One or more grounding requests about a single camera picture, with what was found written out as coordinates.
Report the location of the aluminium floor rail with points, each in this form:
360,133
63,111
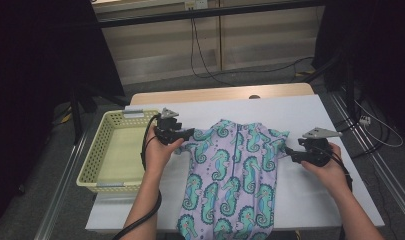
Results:
386,180
61,190

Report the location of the pale yellow perforated basket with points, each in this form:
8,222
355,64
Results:
123,153

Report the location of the dark round table grommet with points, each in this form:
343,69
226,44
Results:
254,97

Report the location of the white plug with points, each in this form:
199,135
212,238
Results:
365,120

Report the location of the person's right hand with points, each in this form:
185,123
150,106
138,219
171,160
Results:
333,176

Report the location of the dark curtain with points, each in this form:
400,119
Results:
383,50
30,66

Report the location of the person's left hand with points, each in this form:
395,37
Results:
158,156

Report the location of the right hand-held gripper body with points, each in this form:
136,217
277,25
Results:
315,150

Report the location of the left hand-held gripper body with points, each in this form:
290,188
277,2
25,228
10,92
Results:
166,131

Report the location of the white wall socket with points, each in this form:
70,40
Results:
200,4

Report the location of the lilac seahorse print garment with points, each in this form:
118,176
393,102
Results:
230,173

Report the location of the black metal stand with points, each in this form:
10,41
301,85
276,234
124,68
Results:
77,113
348,86

